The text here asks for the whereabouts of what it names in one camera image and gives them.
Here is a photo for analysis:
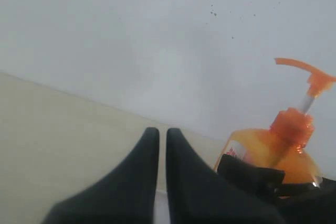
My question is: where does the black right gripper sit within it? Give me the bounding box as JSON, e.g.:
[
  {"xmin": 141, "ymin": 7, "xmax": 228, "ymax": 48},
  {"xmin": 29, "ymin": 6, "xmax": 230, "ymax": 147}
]
[{"xmin": 217, "ymin": 154, "xmax": 335, "ymax": 223}]

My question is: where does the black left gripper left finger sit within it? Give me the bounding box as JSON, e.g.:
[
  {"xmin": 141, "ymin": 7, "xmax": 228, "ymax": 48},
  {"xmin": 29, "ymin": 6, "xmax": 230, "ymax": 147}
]
[{"xmin": 43, "ymin": 127, "xmax": 160, "ymax": 223}]

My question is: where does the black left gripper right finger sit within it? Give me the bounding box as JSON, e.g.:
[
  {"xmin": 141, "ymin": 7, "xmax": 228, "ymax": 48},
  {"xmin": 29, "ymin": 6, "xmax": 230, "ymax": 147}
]
[{"xmin": 166, "ymin": 128, "xmax": 284, "ymax": 223}]

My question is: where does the orange soap pump bottle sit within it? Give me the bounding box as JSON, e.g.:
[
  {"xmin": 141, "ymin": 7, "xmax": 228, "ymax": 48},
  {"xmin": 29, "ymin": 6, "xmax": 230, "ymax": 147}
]
[{"xmin": 220, "ymin": 58, "xmax": 335, "ymax": 187}]

